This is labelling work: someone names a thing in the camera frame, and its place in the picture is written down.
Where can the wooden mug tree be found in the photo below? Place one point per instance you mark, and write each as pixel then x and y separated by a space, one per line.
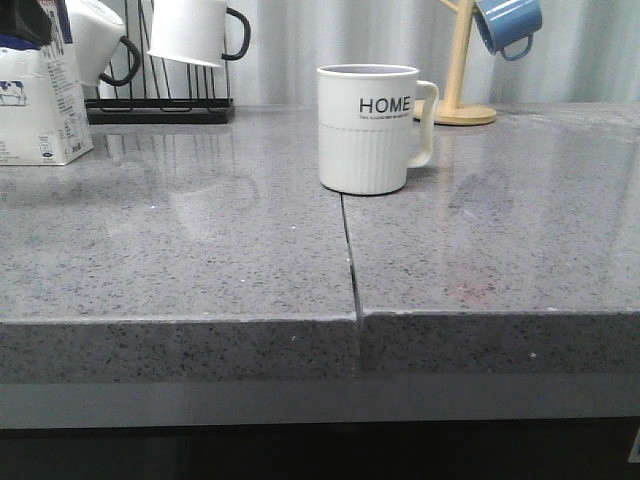
pixel 450 110

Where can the white mug black handle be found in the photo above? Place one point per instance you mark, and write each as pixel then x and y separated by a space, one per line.
pixel 193 32
pixel 97 32

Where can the white mug black handle left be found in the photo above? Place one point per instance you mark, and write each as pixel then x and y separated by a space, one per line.
pixel 97 32

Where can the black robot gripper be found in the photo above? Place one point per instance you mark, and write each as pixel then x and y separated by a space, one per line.
pixel 27 20

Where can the black wire mug rack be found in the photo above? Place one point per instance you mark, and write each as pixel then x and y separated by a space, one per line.
pixel 163 91

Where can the white mug black handle right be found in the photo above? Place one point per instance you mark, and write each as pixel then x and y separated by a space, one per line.
pixel 193 32

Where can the white HOME mug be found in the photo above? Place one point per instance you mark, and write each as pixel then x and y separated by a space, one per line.
pixel 375 122

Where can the white and blue milk carton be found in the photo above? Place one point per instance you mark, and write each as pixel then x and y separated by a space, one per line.
pixel 43 116

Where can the blue enamel mug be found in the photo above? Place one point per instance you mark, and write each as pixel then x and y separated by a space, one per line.
pixel 508 27

